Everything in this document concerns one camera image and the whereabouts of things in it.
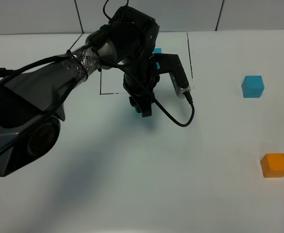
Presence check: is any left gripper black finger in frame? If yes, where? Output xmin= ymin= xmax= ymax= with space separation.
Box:
xmin=129 ymin=96 xmax=152 ymax=117

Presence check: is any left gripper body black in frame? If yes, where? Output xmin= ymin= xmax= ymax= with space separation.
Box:
xmin=122 ymin=55 xmax=159 ymax=104

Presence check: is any orange block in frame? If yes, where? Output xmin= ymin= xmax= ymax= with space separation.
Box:
xmin=260 ymin=153 xmax=284 ymax=178

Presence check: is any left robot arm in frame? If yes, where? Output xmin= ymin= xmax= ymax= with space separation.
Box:
xmin=0 ymin=6 xmax=159 ymax=177

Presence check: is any blue template block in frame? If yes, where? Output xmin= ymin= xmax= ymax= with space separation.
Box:
xmin=152 ymin=48 xmax=162 ymax=54

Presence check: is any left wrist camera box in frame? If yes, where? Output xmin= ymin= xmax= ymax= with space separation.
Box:
xmin=153 ymin=53 xmax=191 ymax=99

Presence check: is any black camera cable left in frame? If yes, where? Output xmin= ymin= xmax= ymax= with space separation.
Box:
xmin=151 ymin=92 xmax=195 ymax=128

